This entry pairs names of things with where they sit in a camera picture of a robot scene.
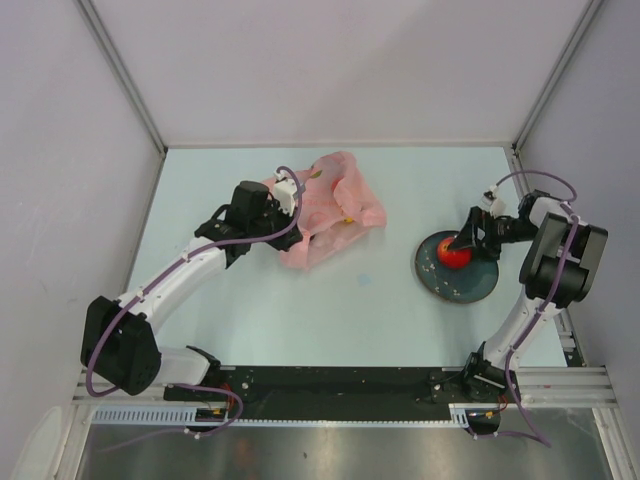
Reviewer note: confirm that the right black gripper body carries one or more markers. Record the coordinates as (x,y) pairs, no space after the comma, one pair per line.
(503,231)

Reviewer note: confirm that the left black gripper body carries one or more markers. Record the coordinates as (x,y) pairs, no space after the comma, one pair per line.
(271,222)

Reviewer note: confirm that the red fake apple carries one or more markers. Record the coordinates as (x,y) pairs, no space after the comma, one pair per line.
(450,258)

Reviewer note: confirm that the pink plastic bag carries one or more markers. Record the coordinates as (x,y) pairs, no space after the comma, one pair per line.
(334,188)

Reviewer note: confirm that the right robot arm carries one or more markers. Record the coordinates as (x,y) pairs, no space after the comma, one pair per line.
(558,270)

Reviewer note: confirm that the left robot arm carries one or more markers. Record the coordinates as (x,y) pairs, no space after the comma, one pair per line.
(119,340)

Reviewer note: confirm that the blue ceramic plate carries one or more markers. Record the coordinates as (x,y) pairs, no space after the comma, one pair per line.
(464,286)

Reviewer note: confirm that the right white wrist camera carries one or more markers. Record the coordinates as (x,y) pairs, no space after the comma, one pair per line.
(492,203)

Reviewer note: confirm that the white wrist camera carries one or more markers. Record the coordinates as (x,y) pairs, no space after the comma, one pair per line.
(492,203)
(287,190)

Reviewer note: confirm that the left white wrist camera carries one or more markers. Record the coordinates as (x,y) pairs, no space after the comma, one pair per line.
(287,190)

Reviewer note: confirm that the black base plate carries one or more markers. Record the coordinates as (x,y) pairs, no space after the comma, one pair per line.
(352,394)

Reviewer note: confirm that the aluminium frame rail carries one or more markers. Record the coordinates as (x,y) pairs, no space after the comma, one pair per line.
(569,387)

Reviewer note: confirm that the right aluminium corner post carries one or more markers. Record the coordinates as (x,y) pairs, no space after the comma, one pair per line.
(567,53)

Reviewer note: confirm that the aluminium corner post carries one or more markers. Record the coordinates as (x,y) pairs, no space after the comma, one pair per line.
(567,53)
(121,73)

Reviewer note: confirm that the white cable duct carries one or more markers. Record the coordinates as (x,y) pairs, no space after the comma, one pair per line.
(159,416)

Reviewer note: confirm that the left aluminium corner post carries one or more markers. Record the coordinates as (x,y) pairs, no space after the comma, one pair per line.
(121,73)

